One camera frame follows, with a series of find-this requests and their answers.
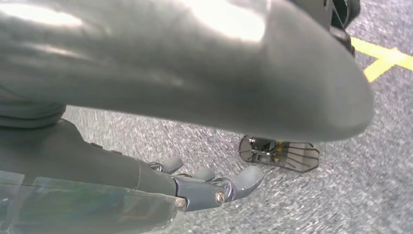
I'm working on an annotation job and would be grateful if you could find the metal robot foot plate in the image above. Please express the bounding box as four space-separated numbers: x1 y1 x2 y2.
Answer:
239 135 320 173

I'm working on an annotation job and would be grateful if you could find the black robot leg part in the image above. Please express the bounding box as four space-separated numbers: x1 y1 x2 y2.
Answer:
287 0 361 59

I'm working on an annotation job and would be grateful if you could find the yellow floor tape outline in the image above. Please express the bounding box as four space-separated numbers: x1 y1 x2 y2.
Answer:
350 36 413 83

